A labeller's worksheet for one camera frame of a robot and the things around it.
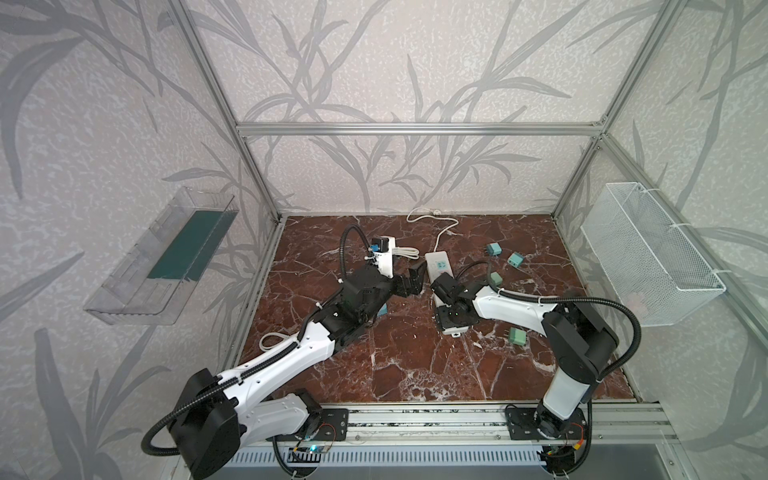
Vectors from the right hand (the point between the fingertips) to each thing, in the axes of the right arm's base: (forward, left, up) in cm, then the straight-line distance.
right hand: (449, 310), depth 93 cm
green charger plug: (+11, -17, 0) cm, 20 cm away
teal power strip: (0, +21, 0) cm, 21 cm away
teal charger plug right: (+20, -25, 0) cm, 32 cm away
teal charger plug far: (+25, -19, 0) cm, 31 cm away
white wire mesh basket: (-9, -40, +34) cm, 53 cm away
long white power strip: (-7, -1, 0) cm, 7 cm away
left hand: (+2, +11, +27) cm, 30 cm away
